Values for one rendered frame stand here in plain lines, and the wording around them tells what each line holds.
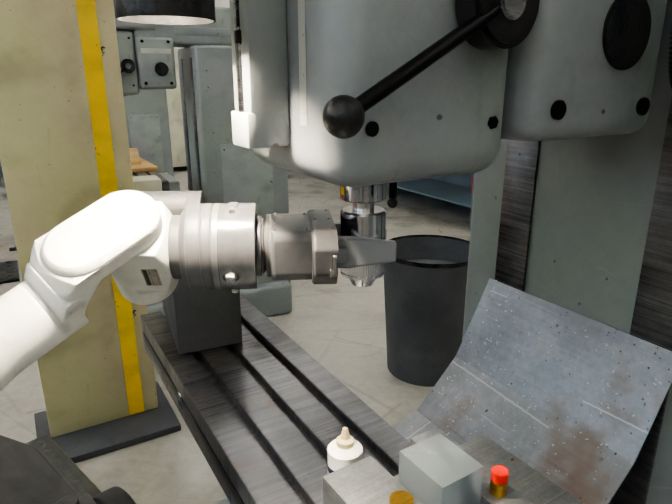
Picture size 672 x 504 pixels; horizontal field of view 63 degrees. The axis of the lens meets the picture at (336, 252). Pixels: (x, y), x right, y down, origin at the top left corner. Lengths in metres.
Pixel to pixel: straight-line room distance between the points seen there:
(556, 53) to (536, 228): 0.40
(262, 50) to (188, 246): 0.19
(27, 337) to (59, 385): 1.92
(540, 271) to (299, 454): 0.45
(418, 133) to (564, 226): 0.44
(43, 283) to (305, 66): 0.29
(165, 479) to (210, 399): 1.36
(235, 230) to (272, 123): 0.11
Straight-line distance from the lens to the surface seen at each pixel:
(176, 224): 0.56
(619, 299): 0.83
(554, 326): 0.89
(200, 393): 0.94
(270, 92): 0.49
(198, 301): 1.03
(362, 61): 0.44
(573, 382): 0.86
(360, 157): 0.44
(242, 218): 0.54
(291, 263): 0.53
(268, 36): 0.49
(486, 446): 0.71
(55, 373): 2.44
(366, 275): 0.57
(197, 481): 2.23
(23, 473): 1.47
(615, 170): 0.81
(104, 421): 2.58
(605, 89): 0.61
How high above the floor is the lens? 1.40
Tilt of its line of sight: 18 degrees down
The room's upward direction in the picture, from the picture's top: straight up
